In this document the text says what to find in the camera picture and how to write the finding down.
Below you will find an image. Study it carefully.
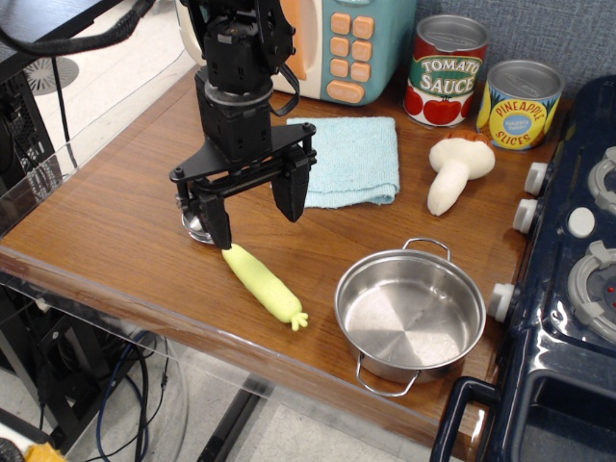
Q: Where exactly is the blue floor cable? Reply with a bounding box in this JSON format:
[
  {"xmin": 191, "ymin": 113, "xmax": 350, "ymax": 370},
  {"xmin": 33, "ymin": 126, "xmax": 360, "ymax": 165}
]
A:
[{"xmin": 95, "ymin": 331, "xmax": 169, "ymax": 462}]

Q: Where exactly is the tomato sauce can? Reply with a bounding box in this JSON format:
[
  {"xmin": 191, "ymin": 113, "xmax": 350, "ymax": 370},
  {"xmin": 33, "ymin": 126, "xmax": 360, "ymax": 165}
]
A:
[{"xmin": 403, "ymin": 14, "xmax": 489, "ymax": 127}]

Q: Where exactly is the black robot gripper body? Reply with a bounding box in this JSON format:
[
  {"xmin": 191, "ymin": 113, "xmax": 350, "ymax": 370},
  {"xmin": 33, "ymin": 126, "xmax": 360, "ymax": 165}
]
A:
[{"xmin": 169, "ymin": 71, "xmax": 317, "ymax": 207}]

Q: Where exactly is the stainless steel pot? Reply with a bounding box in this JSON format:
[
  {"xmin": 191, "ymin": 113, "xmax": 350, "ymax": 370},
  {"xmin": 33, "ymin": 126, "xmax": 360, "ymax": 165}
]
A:
[{"xmin": 334, "ymin": 238, "xmax": 487, "ymax": 398}]

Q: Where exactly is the black computer tower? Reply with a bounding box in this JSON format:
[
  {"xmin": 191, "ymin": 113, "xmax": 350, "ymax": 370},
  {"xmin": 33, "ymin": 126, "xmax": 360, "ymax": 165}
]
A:
[{"xmin": 1, "ymin": 72, "xmax": 55, "ymax": 194}]

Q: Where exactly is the clear acrylic table guard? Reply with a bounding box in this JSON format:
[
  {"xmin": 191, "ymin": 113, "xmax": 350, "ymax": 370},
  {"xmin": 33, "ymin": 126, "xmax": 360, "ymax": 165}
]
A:
[{"xmin": 1, "ymin": 48, "xmax": 269, "ymax": 394}]

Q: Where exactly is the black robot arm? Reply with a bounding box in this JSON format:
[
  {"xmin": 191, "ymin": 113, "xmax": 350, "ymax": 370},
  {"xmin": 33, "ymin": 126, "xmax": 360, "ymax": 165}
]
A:
[{"xmin": 169, "ymin": 1, "xmax": 317, "ymax": 249}]

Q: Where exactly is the black braided cable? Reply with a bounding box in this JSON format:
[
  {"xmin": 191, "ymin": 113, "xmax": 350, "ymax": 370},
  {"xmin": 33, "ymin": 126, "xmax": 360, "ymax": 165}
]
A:
[{"xmin": 0, "ymin": 0, "xmax": 158, "ymax": 57}]

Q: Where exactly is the green handled ice cream scoop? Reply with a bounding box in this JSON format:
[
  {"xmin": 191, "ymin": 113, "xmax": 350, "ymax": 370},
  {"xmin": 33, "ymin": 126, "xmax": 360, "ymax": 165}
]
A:
[{"xmin": 181, "ymin": 194, "xmax": 309, "ymax": 332}]

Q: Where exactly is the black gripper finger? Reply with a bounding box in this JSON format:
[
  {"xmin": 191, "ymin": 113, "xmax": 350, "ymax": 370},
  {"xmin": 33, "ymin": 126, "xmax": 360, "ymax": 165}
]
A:
[
  {"xmin": 197, "ymin": 192, "xmax": 232, "ymax": 249},
  {"xmin": 271, "ymin": 148, "xmax": 311, "ymax": 222}
]

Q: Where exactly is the white plush mushroom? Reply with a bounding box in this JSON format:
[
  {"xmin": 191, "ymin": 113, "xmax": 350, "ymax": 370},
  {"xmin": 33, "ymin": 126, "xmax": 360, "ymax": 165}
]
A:
[{"xmin": 427, "ymin": 130, "xmax": 496, "ymax": 216}]

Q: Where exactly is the pineapple slices can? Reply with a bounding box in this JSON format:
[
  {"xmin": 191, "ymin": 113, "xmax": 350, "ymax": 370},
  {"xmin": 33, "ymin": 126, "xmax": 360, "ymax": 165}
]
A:
[{"xmin": 475, "ymin": 60, "xmax": 565, "ymax": 151}]

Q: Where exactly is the light blue folded cloth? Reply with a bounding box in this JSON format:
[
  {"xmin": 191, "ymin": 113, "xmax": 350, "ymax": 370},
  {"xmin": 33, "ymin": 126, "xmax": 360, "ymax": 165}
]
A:
[{"xmin": 287, "ymin": 116, "xmax": 400, "ymax": 209}]

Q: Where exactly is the teal toy microwave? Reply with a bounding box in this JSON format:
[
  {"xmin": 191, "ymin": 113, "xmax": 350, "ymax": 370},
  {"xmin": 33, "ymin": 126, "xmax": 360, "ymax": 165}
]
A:
[{"xmin": 176, "ymin": 1, "xmax": 416, "ymax": 106}]

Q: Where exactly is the dark blue toy stove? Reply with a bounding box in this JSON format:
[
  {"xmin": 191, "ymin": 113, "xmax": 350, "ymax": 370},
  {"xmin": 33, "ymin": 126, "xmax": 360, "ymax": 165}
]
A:
[{"xmin": 431, "ymin": 76, "xmax": 615, "ymax": 461}]

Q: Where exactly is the black table leg frame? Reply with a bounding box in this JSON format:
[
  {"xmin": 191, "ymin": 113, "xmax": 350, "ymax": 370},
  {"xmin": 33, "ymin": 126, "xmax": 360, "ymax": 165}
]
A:
[{"xmin": 196, "ymin": 375, "xmax": 272, "ymax": 462}]

